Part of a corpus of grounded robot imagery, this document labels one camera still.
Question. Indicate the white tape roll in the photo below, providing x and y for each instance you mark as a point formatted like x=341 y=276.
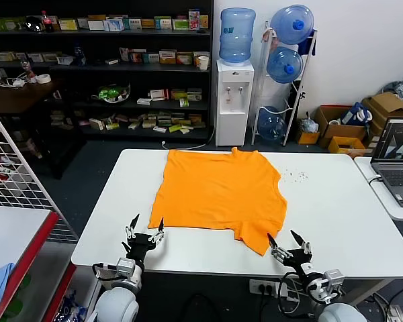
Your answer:
x=43 y=79

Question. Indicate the blue bottle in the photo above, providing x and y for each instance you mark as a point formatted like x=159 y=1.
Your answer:
x=79 y=55

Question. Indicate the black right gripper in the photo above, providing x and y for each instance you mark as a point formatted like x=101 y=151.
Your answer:
x=297 y=258

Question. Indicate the white shelf with red edge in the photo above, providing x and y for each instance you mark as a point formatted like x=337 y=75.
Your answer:
x=10 y=231

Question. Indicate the pink colourful upright box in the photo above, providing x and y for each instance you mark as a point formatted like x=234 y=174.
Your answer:
x=194 y=19

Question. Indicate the white folded carton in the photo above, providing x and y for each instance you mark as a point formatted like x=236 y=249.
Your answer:
x=65 y=60

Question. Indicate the white box red stripe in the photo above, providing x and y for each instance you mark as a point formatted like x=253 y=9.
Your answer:
x=159 y=94

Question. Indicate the blue bag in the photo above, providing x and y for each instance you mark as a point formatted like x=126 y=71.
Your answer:
x=354 y=112

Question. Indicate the white power strip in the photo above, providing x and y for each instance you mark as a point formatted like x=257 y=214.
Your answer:
x=258 y=286

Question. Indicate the floor power strip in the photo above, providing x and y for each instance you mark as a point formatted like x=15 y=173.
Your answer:
x=394 y=313

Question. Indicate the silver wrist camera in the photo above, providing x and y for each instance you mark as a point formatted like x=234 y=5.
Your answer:
x=125 y=266
x=334 y=279

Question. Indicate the white water dispenser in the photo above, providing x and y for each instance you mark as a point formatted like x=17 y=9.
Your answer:
x=233 y=120

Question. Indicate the white metal jug rack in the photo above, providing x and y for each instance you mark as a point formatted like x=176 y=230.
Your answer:
x=293 y=110

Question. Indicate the brown cardboard box with flaps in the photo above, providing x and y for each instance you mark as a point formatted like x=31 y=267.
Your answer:
x=386 y=102

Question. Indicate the white box green print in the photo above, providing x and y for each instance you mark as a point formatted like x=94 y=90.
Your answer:
x=135 y=24

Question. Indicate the yellow cardboard tray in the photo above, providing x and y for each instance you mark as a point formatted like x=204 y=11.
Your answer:
x=336 y=147

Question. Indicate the teal white medicine box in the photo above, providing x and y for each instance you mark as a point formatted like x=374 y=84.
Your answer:
x=163 y=23

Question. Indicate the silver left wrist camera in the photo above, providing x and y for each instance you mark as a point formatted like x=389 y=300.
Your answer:
x=125 y=266

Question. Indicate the clear bottle pink contents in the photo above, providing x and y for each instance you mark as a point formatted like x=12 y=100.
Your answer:
x=26 y=68

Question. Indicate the green white medicine box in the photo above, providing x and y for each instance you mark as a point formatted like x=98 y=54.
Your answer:
x=7 y=24
x=180 y=24

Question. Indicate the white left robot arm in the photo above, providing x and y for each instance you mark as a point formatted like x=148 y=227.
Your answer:
x=117 y=305

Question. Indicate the blue white medicine box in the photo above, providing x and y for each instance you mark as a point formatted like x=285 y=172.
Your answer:
x=114 y=25

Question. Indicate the cola bottle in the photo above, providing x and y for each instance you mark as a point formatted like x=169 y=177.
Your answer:
x=47 y=23

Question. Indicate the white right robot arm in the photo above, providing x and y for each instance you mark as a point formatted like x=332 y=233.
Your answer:
x=336 y=313

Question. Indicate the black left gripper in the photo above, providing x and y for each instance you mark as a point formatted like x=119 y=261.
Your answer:
x=139 y=245

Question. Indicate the blue water jug with label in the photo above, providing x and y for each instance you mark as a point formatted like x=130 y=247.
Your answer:
x=236 y=37

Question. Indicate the open brown cardboard box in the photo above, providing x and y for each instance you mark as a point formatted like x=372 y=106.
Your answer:
x=325 y=120

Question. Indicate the black shelving unit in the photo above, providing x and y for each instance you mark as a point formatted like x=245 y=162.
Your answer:
x=137 y=68

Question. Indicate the orange t-shirt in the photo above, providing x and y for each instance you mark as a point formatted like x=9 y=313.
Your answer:
x=215 y=191

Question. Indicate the white paper cup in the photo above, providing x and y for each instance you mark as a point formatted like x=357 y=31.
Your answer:
x=203 y=63

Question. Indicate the black shiny helmet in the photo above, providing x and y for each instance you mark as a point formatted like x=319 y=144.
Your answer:
x=33 y=24

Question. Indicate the clear plastic bag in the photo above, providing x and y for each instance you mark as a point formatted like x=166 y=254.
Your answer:
x=309 y=125

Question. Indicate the grey open laptop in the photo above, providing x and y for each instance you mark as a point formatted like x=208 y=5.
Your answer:
x=399 y=177

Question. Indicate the brown wooden desk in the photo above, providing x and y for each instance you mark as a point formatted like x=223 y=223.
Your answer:
x=16 y=99

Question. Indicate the white extension socket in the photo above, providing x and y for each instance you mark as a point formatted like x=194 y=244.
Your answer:
x=16 y=82

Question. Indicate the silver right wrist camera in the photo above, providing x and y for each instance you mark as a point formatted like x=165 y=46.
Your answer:
x=334 y=279

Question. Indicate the white table leg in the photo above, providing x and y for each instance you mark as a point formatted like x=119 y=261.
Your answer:
x=376 y=291

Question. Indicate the yellow white medicine box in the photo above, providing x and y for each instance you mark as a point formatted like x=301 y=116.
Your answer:
x=68 y=24

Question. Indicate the small white flat box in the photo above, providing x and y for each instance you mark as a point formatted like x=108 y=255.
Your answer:
x=111 y=61

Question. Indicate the red white medicine box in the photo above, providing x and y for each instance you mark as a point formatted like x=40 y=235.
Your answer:
x=184 y=58

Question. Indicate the small yellow box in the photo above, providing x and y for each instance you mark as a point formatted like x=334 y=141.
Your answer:
x=308 y=138

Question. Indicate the orange white medicine box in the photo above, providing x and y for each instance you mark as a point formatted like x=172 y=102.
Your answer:
x=168 y=57

